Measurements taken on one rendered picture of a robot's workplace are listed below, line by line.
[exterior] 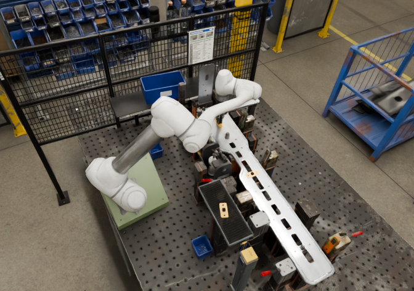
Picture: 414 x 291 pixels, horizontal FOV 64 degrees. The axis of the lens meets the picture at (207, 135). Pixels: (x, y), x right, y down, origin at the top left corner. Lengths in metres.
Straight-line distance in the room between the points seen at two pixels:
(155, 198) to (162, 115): 0.82
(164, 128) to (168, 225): 0.84
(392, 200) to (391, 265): 1.34
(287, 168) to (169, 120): 1.28
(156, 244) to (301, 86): 3.03
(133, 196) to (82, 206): 1.37
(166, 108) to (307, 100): 2.96
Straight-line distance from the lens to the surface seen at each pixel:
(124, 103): 2.53
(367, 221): 2.58
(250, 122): 2.41
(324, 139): 3.95
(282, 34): 4.98
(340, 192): 2.63
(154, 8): 2.42
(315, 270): 1.94
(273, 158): 2.21
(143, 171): 2.24
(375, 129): 4.07
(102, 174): 1.94
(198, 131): 1.63
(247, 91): 2.03
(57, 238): 3.19
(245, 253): 1.70
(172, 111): 1.59
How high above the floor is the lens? 2.71
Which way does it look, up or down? 48 degrees down
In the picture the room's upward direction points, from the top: 4 degrees clockwise
